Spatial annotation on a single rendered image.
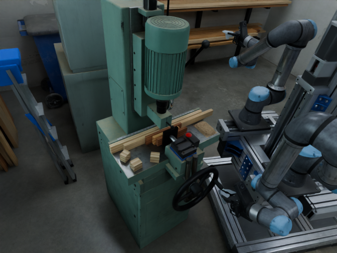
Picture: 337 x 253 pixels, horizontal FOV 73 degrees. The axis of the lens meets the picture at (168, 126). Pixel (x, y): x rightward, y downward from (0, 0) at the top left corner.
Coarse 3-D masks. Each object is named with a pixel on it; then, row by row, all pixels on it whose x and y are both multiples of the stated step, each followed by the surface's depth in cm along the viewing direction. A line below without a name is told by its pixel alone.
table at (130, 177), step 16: (192, 128) 135; (144, 144) 122; (208, 144) 132; (112, 160) 118; (128, 160) 113; (144, 160) 114; (160, 160) 115; (128, 176) 106; (144, 176) 112; (176, 176) 112
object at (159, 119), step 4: (148, 104) 121; (152, 104) 121; (148, 108) 120; (152, 108) 118; (148, 112) 122; (152, 112) 118; (156, 112) 116; (168, 112) 117; (148, 116) 123; (152, 116) 119; (156, 116) 116; (160, 116) 114; (164, 116) 114; (168, 116) 115; (152, 120) 121; (156, 120) 117; (160, 120) 114; (164, 120) 115; (168, 120) 117; (156, 124) 119; (160, 124) 115; (164, 124) 117; (160, 128) 117
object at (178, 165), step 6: (168, 150) 113; (198, 150) 114; (168, 156) 115; (174, 156) 110; (192, 156) 110; (198, 156) 112; (168, 162) 117; (174, 162) 112; (180, 162) 107; (186, 162) 108; (192, 162) 112; (198, 162) 116; (174, 168) 114; (180, 168) 109; (180, 174) 112
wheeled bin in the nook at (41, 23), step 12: (24, 24) 244; (36, 24) 226; (48, 24) 228; (36, 36) 223; (48, 36) 228; (48, 48) 235; (48, 60) 243; (48, 72) 252; (60, 72) 258; (48, 84) 292; (60, 84) 268; (48, 96) 267; (60, 96) 274
